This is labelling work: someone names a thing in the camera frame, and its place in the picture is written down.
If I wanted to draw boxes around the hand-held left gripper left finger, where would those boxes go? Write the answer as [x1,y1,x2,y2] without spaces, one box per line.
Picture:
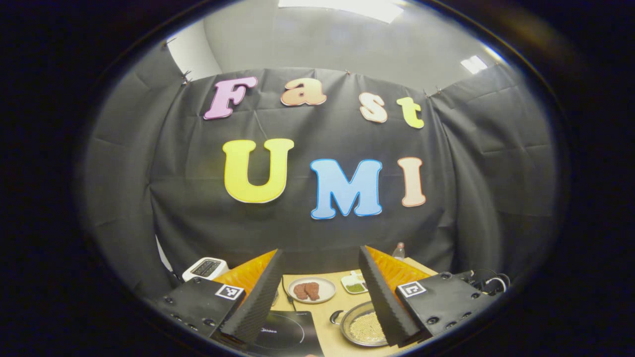
[144,249,284,352]

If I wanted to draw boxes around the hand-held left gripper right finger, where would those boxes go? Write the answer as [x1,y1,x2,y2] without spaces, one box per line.
[358,245,497,348]

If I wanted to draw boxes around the steel pot with black handles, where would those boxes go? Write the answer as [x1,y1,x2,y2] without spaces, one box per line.
[330,301,390,348]

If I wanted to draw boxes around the black induction cooktop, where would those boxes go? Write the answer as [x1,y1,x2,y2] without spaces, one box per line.
[248,310,325,357]

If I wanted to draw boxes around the large soybeans heap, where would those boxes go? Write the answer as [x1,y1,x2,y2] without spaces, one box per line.
[349,312,386,344]

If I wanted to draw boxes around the white divided dish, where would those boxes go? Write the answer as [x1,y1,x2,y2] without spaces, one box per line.
[341,271,369,295]

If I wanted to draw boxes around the white oval plate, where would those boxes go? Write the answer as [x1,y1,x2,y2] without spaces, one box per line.
[287,277,337,304]

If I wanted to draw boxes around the white toaster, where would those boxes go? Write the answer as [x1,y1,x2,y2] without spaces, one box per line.
[182,257,230,282]

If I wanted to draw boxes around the small ceiling light panel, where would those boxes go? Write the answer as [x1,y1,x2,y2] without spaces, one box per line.
[460,56,488,75]

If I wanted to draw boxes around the large ceiling light panel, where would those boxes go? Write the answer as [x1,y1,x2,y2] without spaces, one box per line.
[278,0,403,24]

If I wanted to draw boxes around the black power cable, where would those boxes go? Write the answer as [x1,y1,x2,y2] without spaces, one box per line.
[281,277,297,312]

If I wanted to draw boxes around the tangled black white cables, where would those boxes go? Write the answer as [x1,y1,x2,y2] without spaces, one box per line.
[464,269,511,294]

